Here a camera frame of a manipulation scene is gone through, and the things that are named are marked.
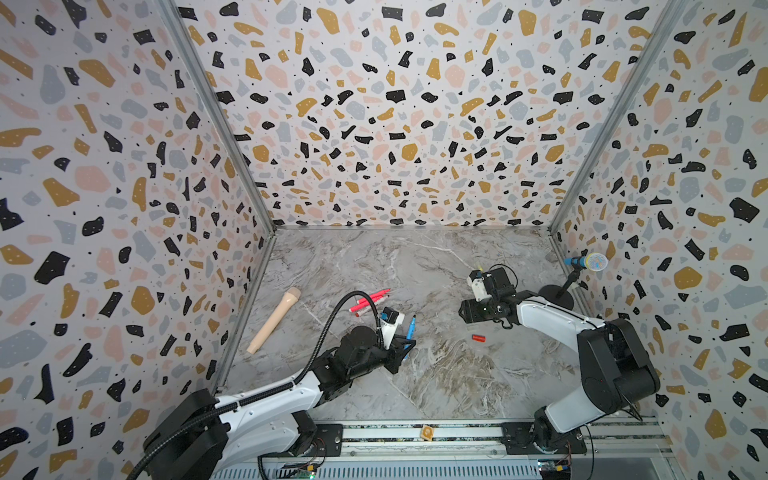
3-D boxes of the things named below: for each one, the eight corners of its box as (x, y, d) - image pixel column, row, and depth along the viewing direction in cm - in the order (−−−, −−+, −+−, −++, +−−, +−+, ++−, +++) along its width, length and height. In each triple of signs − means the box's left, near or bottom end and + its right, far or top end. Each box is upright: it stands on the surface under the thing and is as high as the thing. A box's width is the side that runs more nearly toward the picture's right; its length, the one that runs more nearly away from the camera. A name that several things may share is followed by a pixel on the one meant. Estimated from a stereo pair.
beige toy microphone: (248, 352, 90) (244, 347, 88) (292, 292, 105) (289, 286, 102) (260, 357, 89) (256, 352, 87) (302, 295, 104) (300, 289, 101)
